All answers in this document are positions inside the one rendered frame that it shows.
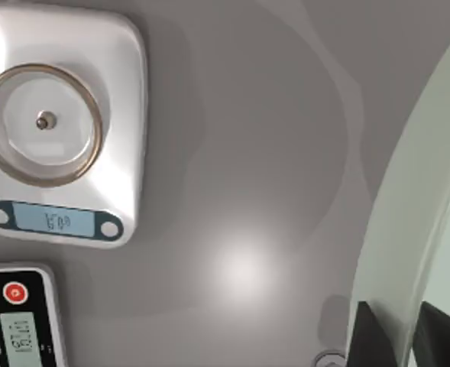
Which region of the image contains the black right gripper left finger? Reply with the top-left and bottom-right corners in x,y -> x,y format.
348,300 -> 399,367

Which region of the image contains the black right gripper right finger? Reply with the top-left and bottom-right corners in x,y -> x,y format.
413,300 -> 450,367

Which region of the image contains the small grey round disc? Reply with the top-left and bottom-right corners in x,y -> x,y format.
312,349 -> 348,367

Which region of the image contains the large pale white rounded object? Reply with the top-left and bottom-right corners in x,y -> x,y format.
345,33 -> 450,367

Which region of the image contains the black and white digital timer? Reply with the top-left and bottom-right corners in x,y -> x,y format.
0,261 -> 70,367

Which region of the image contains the white digital kitchen scale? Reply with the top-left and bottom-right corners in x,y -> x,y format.
0,8 -> 148,250

